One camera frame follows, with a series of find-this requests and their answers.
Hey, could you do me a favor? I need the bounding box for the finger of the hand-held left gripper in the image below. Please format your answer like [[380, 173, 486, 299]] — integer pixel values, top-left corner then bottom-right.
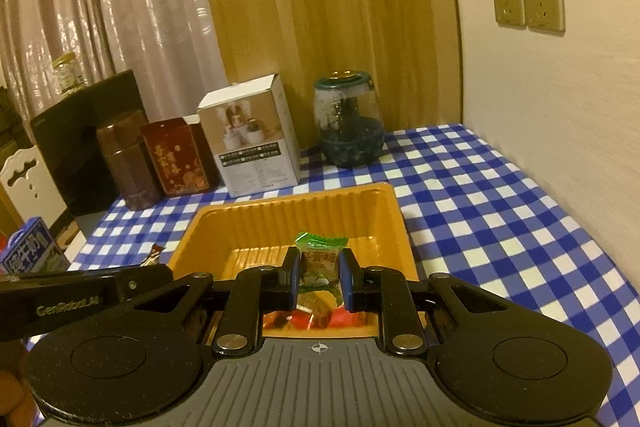
[[106, 264, 174, 301]]

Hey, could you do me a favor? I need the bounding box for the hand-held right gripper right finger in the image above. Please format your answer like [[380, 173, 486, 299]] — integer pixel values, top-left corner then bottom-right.
[[339, 249, 496, 355]]

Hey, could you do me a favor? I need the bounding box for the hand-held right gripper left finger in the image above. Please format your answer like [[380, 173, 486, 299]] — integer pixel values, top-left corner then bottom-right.
[[142, 247, 302, 358]]

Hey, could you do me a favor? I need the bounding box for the brown printed snack packet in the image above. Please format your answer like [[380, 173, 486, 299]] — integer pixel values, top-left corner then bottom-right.
[[141, 244, 167, 268]]

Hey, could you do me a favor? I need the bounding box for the green candy packet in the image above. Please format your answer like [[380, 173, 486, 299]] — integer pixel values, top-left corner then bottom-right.
[[294, 232, 347, 308]]

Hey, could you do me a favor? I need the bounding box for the red snack packet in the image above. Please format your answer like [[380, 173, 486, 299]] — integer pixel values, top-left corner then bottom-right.
[[263, 311, 313, 337], [327, 309, 378, 336]]

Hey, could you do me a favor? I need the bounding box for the orange plastic tray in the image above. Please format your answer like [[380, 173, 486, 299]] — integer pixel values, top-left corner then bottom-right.
[[165, 182, 427, 341]]

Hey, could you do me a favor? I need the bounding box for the person's left hand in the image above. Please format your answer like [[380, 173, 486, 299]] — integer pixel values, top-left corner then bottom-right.
[[0, 342, 36, 427]]

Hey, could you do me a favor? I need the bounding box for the blue milk carton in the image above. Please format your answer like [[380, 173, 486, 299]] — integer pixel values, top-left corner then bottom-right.
[[0, 217, 71, 276]]

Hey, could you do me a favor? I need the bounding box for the white chair back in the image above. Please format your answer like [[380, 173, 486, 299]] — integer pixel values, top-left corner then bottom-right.
[[0, 144, 69, 234]]

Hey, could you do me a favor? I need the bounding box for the brown metal thermos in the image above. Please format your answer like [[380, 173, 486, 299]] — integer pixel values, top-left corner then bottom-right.
[[95, 109, 162, 210]]

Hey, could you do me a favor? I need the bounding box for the red gold-print gift box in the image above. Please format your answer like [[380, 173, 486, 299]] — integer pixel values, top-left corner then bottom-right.
[[139, 117, 219, 198]]

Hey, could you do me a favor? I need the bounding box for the white humidifier carton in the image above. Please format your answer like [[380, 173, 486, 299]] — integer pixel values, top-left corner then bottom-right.
[[196, 73, 302, 198]]

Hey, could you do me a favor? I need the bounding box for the blue checkered tablecloth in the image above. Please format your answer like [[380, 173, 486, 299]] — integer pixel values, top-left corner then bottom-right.
[[22, 123, 640, 427]]

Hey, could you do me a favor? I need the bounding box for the dark green glass jar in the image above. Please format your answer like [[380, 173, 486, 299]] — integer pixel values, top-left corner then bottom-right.
[[313, 71, 387, 168]]

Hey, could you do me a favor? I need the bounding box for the black monitor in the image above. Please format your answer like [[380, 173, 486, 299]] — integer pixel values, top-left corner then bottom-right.
[[30, 69, 151, 219]]

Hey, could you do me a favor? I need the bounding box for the small lidded glass jar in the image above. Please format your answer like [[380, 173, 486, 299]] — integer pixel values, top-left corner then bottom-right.
[[52, 52, 87, 96]]

